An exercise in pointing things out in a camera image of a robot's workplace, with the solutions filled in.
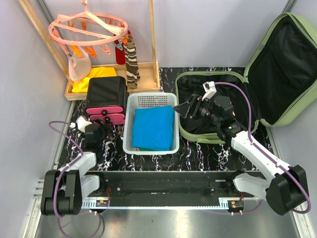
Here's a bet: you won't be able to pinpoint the black box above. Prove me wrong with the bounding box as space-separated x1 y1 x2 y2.
85 76 128 109

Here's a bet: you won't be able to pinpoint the green shirt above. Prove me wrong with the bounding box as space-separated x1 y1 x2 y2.
134 147 153 152

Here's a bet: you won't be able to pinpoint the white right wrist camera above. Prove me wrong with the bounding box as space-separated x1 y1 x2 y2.
202 81 216 101

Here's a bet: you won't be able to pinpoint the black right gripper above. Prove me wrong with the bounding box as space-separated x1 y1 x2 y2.
173 94 221 126

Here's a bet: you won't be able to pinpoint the orange clothespin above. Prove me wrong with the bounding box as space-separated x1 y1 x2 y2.
84 46 97 58

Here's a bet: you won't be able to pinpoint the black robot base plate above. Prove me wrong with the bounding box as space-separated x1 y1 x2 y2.
81 171 253 210

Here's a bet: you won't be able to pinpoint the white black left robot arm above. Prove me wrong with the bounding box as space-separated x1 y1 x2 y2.
41 116 112 218

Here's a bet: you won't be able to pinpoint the wooden clothes rack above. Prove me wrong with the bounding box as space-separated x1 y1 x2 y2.
19 0 160 101

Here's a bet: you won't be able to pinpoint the blue shirt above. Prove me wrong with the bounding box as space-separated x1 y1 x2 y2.
132 106 175 151

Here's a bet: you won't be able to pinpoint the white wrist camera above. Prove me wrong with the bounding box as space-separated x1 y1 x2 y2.
69 116 92 132
202 81 216 101

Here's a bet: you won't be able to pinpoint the yellow shorts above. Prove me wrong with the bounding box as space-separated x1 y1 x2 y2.
72 66 117 93

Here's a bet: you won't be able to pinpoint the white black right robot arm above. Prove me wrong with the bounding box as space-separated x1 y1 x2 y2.
173 95 312 216

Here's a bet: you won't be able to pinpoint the red garment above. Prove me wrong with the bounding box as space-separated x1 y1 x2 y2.
115 30 130 65

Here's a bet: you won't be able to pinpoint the magenta plastic tray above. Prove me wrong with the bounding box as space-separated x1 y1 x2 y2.
86 106 123 116

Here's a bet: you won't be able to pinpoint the teal clothespin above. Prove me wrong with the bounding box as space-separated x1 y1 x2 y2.
113 41 123 51

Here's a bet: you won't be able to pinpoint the aluminium frame rail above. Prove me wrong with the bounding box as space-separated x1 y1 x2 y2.
26 174 314 238

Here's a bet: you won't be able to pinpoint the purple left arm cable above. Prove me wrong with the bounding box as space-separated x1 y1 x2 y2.
48 120 104 238

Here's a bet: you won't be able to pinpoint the brown striped sock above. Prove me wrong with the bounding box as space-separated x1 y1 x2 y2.
123 34 140 89

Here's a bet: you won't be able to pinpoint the pink round clip hanger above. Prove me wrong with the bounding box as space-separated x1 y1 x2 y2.
49 0 128 55

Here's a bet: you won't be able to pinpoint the green hard-shell suitcase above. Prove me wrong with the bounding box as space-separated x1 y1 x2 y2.
175 12 317 131

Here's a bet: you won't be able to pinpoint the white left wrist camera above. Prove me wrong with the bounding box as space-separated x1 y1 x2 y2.
69 116 92 132

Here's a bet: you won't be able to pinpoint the pale pink garment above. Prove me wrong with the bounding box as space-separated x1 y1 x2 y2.
67 46 92 82

